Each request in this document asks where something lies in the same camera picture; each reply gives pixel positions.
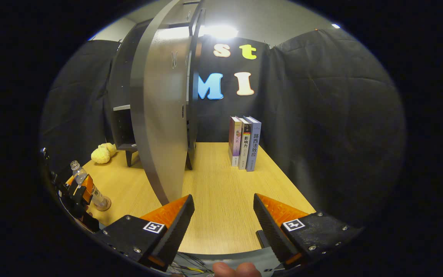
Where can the pink spine book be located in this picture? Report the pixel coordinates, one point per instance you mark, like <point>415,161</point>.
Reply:
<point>235,142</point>

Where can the dark grey cabinet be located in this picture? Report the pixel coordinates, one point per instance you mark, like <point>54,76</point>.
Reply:
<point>121,127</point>

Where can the clear bottle orange label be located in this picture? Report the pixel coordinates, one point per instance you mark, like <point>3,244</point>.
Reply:
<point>97,196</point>

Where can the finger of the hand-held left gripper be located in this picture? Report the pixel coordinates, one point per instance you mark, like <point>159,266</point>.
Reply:
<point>80,191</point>

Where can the yellow plush toy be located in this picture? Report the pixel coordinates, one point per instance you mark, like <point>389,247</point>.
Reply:
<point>102,154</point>

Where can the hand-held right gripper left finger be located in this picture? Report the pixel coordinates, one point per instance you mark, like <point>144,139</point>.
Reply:
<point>177,227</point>

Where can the blue grey spine book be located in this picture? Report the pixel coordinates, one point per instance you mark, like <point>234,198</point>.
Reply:
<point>255,146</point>

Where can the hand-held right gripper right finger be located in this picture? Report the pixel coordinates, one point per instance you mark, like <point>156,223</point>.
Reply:
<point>269,231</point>

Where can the white spine book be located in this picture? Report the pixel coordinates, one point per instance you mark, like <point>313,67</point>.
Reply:
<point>245,144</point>

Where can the ceiling light above backdrop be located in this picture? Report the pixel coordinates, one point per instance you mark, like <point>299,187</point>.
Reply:
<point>217,31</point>

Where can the black backdrop cloth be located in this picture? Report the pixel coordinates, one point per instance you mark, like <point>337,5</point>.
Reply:
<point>321,115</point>

